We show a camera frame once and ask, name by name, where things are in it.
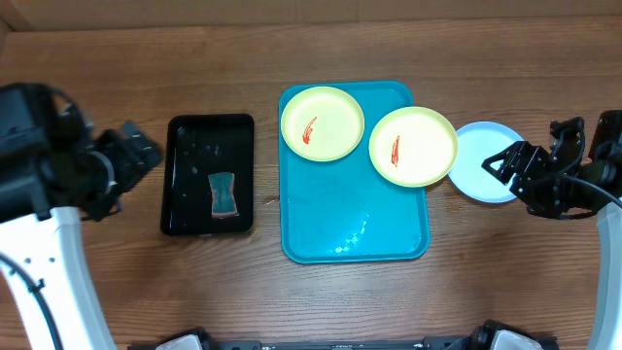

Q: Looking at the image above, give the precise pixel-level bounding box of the light blue plate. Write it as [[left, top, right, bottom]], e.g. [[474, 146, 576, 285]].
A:
[[449, 122, 523, 204]]

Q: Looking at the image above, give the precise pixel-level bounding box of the yellow-green plate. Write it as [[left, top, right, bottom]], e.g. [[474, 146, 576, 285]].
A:
[[368, 107, 458, 188], [280, 87, 365, 162]]

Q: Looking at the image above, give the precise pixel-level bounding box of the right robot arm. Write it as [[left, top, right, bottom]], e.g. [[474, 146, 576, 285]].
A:
[[482, 110, 621, 349]]

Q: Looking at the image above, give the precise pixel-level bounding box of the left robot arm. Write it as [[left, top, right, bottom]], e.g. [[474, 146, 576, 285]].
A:
[[1, 83, 162, 349]]

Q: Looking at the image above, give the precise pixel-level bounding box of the black rectangular tray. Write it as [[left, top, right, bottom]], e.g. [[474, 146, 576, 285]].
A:
[[160, 114, 255, 236]]

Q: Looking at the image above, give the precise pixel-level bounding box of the teal plastic serving tray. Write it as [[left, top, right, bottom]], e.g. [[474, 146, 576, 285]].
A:
[[277, 80, 432, 265]]

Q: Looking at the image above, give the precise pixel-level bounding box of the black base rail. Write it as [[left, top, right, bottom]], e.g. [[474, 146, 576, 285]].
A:
[[126, 326, 560, 350]]

